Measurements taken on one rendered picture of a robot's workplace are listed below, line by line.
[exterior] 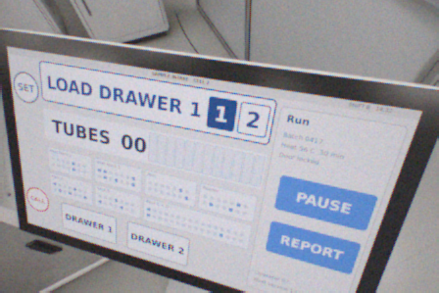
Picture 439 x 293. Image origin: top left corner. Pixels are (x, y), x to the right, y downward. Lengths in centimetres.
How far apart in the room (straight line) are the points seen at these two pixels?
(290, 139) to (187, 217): 17
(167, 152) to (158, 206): 8
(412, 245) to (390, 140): 134
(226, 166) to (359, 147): 14
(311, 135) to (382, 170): 8
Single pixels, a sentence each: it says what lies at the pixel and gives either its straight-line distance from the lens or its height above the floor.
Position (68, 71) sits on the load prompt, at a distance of 38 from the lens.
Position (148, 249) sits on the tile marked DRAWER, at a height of 99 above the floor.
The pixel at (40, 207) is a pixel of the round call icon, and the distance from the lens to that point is 50.
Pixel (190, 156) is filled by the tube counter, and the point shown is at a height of 111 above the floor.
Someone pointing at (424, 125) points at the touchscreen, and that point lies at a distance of 31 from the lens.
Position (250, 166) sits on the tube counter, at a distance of 30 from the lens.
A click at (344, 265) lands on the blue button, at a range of 37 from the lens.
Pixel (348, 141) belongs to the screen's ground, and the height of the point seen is 115.
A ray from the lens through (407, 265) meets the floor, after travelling 159.
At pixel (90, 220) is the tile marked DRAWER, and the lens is 45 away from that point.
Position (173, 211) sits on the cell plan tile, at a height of 105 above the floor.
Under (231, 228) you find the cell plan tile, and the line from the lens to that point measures 35.
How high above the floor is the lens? 139
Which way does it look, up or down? 56 degrees down
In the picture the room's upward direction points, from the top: 7 degrees counter-clockwise
